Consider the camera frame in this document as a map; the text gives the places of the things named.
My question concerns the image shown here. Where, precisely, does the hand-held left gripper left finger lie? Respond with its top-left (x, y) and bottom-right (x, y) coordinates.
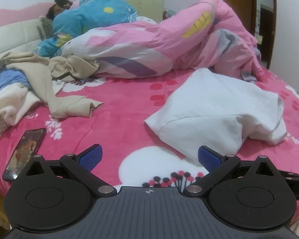
top-left (16, 144), bottom-right (116, 197)

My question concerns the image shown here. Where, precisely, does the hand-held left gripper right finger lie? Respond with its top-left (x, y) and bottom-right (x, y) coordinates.
top-left (183, 145), bottom-right (286, 197)

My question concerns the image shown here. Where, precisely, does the white shirt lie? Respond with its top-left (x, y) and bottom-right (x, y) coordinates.
top-left (145, 68), bottom-right (288, 166)

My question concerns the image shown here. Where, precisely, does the pink floral bed blanket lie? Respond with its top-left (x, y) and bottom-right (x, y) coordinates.
top-left (0, 65), bottom-right (299, 229)

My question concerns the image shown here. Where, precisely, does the smartphone with lit screen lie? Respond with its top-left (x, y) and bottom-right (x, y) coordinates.
top-left (2, 128), bottom-right (47, 182)

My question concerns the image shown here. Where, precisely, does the beige garment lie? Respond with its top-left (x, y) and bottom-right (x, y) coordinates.
top-left (0, 51), bottom-right (104, 119)

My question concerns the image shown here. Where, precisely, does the blue and cream blanket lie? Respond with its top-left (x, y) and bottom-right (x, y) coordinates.
top-left (0, 69), bottom-right (41, 137)

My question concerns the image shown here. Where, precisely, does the pink carrot print duvet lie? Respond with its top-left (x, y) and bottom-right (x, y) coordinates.
top-left (53, 0), bottom-right (265, 81)

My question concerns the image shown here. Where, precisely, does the grey patterned pillow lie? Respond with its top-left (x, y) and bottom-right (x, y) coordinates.
top-left (37, 17), bottom-right (54, 39)

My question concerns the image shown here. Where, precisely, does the white padded headboard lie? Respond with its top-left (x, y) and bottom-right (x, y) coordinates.
top-left (0, 17), bottom-right (49, 59)

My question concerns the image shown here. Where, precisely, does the cluttered wooden shelf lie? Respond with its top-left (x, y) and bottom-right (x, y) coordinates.
top-left (162, 9), bottom-right (177, 21)

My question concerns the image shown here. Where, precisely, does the dark brown door frame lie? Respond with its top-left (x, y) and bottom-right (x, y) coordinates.
top-left (250, 0), bottom-right (277, 70)

